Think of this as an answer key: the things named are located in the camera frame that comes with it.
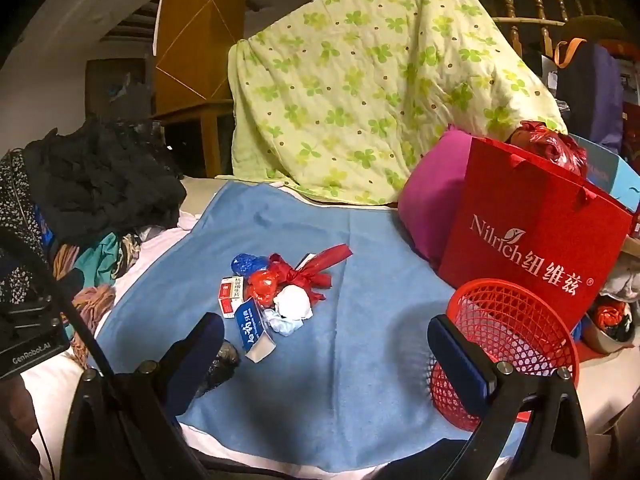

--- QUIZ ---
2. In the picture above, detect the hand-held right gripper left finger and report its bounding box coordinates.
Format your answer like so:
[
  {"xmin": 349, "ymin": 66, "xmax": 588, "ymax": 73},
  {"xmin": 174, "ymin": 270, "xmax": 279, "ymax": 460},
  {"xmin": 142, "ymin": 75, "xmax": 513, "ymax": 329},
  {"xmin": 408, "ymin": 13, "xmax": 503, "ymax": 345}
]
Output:
[{"xmin": 60, "ymin": 312, "xmax": 226, "ymax": 480}]

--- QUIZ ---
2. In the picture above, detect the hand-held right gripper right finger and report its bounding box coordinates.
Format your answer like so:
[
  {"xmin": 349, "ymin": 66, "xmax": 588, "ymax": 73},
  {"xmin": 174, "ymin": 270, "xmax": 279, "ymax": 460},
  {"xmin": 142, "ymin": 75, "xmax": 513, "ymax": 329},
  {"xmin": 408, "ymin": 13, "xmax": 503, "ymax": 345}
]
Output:
[{"xmin": 427, "ymin": 314, "xmax": 593, "ymax": 480}]

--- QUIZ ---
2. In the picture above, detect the red mesh basket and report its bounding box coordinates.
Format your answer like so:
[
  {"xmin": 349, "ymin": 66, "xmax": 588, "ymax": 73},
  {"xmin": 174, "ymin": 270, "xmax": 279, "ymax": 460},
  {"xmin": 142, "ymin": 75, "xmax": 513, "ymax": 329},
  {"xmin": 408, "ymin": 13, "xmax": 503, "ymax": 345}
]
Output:
[{"xmin": 430, "ymin": 278, "xmax": 581, "ymax": 433}]

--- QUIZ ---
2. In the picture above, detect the light blue tissue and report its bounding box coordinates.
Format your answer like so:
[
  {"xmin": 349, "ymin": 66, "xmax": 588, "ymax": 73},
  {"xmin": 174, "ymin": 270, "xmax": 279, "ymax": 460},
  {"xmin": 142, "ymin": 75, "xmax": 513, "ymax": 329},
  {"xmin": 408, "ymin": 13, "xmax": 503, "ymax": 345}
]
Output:
[{"xmin": 263, "ymin": 307, "xmax": 303, "ymax": 337}]

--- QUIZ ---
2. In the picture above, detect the red orange foil wrapper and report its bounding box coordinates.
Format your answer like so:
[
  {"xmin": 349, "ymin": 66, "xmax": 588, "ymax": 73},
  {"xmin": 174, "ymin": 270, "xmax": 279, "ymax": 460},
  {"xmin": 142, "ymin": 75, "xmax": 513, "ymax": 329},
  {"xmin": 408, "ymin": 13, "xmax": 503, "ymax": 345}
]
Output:
[{"xmin": 248, "ymin": 269, "xmax": 281, "ymax": 306}]

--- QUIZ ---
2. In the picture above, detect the blue plastic bag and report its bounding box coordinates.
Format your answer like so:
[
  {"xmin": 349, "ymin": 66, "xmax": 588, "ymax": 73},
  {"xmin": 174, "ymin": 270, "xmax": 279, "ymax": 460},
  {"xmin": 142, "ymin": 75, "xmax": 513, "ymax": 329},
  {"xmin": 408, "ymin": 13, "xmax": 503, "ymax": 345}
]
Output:
[{"xmin": 231, "ymin": 252, "xmax": 271, "ymax": 277}]

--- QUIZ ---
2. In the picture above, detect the white paper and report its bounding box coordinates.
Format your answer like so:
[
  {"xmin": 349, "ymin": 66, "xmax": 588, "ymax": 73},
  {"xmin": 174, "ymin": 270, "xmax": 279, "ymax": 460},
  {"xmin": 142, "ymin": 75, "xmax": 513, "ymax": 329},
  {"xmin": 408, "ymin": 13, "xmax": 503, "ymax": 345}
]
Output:
[{"xmin": 273, "ymin": 284, "xmax": 313, "ymax": 321}]

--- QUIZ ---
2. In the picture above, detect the red ribbon bow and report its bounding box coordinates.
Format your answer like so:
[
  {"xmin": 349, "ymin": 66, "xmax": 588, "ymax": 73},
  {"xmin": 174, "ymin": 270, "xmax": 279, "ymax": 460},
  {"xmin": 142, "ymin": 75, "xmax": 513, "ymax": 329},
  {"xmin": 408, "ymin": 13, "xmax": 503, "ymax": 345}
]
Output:
[{"xmin": 267, "ymin": 243, "xmax": 353, "ymax": 303}]

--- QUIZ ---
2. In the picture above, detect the person's left forearm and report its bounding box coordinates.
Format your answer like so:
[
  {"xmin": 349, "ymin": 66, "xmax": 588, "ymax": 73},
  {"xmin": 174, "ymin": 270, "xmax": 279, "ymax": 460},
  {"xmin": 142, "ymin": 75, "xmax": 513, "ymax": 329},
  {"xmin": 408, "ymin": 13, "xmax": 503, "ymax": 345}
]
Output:
[{"xmin": 0, "ymin": 375, "xmax": 46, "ymax": 480}]

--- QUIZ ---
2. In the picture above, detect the black crumpled plastic bag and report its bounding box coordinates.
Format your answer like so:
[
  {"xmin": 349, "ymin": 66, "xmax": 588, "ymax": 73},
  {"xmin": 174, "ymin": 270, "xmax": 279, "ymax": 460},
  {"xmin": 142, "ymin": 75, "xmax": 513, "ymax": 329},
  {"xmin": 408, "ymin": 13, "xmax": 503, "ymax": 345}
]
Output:
[{"xmin": 197, "ymin": 340, "xmax": 241, "ymax": 398}]

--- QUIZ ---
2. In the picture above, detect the blue and white medicine box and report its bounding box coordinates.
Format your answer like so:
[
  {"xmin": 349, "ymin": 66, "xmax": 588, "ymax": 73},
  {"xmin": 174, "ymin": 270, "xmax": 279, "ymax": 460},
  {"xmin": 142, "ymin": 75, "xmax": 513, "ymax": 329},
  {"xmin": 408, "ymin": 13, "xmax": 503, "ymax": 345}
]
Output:
[{"xmin": 234, "ymin": 299, "xmax": 278, "ymax": 362}]

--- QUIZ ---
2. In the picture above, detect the red and white medicine box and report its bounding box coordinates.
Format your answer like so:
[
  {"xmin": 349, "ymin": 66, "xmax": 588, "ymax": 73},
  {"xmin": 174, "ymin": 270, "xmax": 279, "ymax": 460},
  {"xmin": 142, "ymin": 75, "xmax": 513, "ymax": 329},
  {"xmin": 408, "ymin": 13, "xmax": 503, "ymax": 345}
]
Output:
[{"xmin": 218, "ymin": 276, "xmax": 251, "ymax": 320}]

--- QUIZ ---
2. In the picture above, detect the colourful clothes pile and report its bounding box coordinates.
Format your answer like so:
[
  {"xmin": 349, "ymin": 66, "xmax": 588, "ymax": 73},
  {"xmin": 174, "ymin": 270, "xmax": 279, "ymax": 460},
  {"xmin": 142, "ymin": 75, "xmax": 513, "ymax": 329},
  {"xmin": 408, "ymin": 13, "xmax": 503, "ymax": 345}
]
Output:
[{"xmin": 50, "ymin": 230, "xmax": 166, "ymax": 361}]

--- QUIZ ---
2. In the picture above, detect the blue towel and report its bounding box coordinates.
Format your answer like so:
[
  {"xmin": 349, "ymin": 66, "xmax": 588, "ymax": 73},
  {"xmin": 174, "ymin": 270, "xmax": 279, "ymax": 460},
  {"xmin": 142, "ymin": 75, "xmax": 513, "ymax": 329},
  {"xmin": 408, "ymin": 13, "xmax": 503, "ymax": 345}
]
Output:
[{"xmin": 95, "ymin": 180, "xmax": 516, "ymax": 473}]

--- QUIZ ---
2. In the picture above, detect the black dotted cloth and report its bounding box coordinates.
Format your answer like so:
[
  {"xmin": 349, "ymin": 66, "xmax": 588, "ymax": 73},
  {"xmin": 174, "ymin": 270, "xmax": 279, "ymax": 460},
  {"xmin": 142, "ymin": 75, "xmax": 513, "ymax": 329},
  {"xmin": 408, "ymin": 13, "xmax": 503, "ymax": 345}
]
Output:
[{"xmin": 0, "ymin": 150, "xmax": 56, "ymax": 306}]

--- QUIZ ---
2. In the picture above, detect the grey bowl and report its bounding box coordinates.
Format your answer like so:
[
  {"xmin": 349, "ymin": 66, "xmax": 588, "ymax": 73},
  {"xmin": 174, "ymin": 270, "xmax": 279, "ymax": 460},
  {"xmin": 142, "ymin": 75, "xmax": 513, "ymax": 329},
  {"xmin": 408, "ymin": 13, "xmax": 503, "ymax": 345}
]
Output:
[{"xmin": 582, "ymin": 300, "xmax": 640, "ymax": 356}]

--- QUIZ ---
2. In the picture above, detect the black clothing pile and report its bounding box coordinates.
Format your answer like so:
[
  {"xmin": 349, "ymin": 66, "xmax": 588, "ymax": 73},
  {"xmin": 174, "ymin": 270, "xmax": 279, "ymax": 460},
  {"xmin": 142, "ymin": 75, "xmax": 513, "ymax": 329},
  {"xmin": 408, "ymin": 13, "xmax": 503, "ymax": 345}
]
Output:
[{"xmin": 22, "ymin": 117, "xmax": 187, "ymax": 248}]

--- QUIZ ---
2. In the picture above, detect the red paper gift bag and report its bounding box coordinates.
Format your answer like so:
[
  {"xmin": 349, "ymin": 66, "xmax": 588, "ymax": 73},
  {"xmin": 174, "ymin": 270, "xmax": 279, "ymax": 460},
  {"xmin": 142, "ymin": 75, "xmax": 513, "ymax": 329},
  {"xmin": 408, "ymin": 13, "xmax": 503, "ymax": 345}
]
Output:
[{"xmin": 437, "ymin": 136, "xmax": 633, "ymax": 333}]

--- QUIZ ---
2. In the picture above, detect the magenta pillow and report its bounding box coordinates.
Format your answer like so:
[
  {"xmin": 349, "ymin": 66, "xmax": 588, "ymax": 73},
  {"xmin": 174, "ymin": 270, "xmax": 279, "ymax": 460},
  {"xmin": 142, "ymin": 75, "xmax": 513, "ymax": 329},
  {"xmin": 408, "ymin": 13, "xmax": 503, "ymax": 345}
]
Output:
[{"xmin": 398, "ymin": 127, "xmax": 473, "ymax": 271}]

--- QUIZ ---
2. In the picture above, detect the red plastic bag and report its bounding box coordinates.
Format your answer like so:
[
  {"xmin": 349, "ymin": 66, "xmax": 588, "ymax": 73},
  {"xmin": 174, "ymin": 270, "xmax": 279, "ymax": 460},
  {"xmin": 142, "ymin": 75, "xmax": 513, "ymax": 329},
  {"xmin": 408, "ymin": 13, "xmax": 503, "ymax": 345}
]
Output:
[{"xmin": 505, "ymin": 121, "xmax": 590, "ymax": 178}]

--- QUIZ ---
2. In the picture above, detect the light blue cardboard box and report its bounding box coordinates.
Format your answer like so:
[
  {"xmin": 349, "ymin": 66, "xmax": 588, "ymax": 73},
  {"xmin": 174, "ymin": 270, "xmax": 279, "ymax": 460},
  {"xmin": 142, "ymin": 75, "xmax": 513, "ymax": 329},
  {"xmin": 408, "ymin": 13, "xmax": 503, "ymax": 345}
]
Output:
[{"xmin": 570, "ymin": 134, "xmax": 640, "ymax": 213}]

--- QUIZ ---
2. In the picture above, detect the dark brown board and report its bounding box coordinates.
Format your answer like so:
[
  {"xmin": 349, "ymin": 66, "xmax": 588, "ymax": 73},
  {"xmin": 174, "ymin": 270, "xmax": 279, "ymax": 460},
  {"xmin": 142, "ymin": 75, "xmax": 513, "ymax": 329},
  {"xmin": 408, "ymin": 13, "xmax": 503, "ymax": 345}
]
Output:
[{"xmin": 85, "ymin": 57, "xmax": 153, "ymax": 121}]

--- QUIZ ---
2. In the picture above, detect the green floral quilt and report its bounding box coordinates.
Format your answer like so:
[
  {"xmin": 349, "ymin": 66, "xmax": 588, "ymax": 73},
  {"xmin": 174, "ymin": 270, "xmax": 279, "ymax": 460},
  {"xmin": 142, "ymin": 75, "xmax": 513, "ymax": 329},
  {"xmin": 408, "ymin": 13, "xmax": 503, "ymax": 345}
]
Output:
[{"xmin": 227, "ymin": 0, "xmax": 568, "ymax": 207}]

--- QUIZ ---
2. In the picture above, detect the orange wooden cabinet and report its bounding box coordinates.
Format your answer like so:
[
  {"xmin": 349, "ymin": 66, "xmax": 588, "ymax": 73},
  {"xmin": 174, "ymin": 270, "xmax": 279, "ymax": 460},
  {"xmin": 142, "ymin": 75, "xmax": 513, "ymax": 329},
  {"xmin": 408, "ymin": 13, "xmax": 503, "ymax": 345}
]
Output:
[{"xmin": 151, "ymin": 0, "xmax": 250, "ymax": 178}]

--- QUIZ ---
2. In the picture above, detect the black cable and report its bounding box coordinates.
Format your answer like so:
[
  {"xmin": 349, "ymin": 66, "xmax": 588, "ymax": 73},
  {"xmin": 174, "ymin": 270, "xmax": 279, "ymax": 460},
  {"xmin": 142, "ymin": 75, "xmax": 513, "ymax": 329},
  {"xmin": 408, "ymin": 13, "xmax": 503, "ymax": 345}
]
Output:
[{"xmin": 0, "ymin": 232, "xmax": 113, "ymax": 378}]

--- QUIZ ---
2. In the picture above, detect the navy bag with orange handles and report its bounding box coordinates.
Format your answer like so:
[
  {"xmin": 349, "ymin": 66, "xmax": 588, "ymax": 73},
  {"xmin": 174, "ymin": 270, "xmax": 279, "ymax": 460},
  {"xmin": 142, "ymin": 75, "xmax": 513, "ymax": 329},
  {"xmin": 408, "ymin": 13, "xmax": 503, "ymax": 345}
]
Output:
[{"xmin": 552, "ymin": 40, "xmax": 626, "ymax": 153}]

